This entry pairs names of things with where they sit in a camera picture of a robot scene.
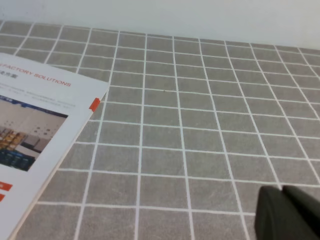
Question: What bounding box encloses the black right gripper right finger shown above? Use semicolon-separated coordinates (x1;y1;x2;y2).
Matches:
282;185;320;232

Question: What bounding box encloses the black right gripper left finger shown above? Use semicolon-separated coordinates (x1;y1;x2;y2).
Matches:
254;186;320;240

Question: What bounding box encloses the white brochure book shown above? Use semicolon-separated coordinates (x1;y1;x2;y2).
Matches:
0;53;109;240

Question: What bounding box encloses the grey checked tablecloth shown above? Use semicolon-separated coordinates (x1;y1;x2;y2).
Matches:
0;20;320;240

